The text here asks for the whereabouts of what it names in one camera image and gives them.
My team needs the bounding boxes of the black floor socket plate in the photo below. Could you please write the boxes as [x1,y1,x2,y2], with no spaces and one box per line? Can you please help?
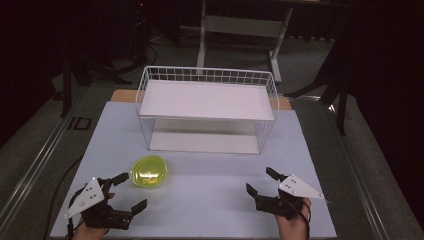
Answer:
[67,116,93,132]

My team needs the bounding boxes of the pale blue table mat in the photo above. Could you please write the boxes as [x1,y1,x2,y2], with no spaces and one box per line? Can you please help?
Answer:
[49,101,338,240]

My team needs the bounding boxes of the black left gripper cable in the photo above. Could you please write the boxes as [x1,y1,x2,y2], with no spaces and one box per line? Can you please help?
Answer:
[41,155,85,240]

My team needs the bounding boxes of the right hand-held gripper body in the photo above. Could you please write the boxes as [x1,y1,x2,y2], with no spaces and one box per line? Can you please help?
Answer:
[254,173,325,221]

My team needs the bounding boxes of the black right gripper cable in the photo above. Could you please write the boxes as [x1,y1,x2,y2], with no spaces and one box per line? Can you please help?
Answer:
[289,199,312,240]

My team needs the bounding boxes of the aluminium floor rail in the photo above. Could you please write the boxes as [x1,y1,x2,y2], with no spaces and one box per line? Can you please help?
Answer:
[0,88,88,228]
[327,103,392,240]

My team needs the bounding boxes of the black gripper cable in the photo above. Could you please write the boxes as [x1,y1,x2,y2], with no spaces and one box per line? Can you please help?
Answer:
[289,199,312,240]
[41,155,85,240]

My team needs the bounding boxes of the white metal desk frame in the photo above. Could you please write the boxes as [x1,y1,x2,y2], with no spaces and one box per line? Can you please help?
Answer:
[195,0,295,85]

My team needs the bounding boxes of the person's left hand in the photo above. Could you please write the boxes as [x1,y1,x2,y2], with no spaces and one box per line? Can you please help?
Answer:
[71,220,110,240]

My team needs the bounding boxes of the person's right hand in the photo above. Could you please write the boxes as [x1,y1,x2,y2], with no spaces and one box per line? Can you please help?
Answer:
[275,197,313,240]

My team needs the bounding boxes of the black metal stand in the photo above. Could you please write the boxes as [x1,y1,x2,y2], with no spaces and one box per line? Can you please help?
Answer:
[284,33,352,137]

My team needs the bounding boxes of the yellow-green translucent bowl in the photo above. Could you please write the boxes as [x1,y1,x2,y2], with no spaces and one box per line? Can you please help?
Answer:
[130,154,169,189]

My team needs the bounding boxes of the black floor cables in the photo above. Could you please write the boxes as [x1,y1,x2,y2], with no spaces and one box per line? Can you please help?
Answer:
[83,41,158,85]

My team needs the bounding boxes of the black tripod stand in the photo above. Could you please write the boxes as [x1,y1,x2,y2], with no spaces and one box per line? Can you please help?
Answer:
[59,49,88,118]

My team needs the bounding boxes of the white wire shelf rack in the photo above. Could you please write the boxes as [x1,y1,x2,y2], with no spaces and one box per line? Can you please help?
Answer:
[134,65,280,156]

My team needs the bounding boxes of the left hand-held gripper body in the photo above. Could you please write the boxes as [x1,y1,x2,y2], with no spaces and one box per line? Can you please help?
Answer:
[64,177,133,231]

